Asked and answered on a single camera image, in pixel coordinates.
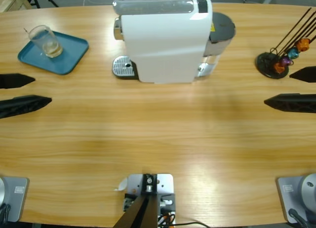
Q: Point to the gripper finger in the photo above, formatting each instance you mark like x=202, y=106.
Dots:
x=14, y=80
x=22, y=105
x=291, y=103
x=304, y=75

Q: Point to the clear drinking glass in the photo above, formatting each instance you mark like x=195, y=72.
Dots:
x=49, y=45

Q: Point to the white capsule coffee machine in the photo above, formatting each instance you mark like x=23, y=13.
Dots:
x=163, y=45

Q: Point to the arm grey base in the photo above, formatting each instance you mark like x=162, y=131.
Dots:
x=17, y=201
x=296, y=193

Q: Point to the purple coffee capsule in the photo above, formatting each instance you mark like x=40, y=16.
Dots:
x=286, y=61

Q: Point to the small teal coffee capsule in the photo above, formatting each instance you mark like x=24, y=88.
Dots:
x=293, y=54

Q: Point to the orange coffee capsule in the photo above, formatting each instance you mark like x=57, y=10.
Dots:
x=279, y=68
x=303, y=45

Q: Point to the black capsule holder stand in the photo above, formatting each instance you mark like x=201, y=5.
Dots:
x=266, y=62

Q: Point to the teal plastic tray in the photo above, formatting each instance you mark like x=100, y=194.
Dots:
x=71, y=52

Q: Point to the black chair legs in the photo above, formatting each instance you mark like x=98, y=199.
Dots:
x=49, y=1

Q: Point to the clear water tank grey lid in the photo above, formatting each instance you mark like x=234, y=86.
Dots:
x=222, y=25

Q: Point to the white paper tag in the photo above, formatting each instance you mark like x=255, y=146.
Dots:
x=122, y=184

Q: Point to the white camera mount dark post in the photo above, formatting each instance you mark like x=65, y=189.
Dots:
x=164, y=186

